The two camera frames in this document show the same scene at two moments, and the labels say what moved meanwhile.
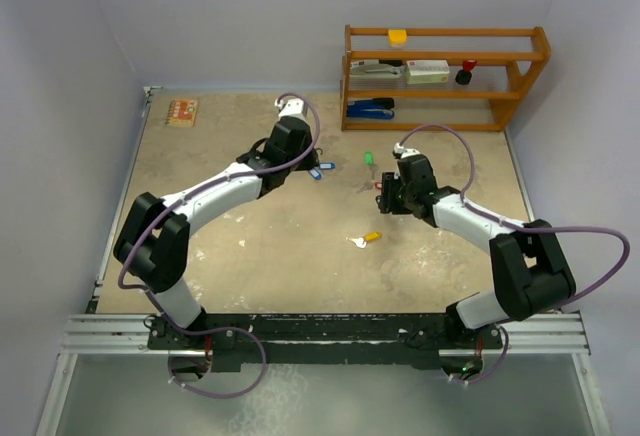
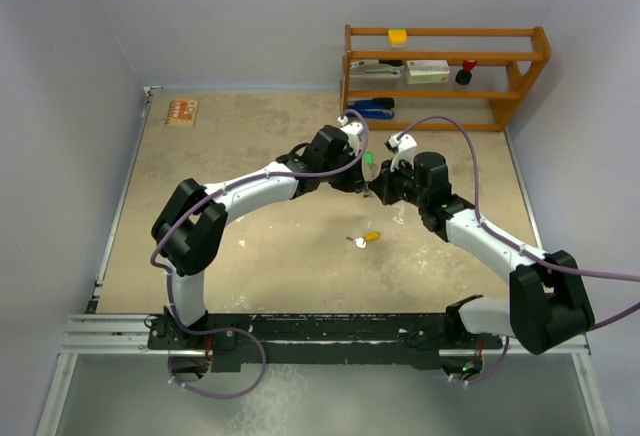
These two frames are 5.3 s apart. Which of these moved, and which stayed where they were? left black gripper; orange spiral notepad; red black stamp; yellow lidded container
Moved: left black gripper
Stayed: red black stamp; yellow lidded container; orange spiral notepad
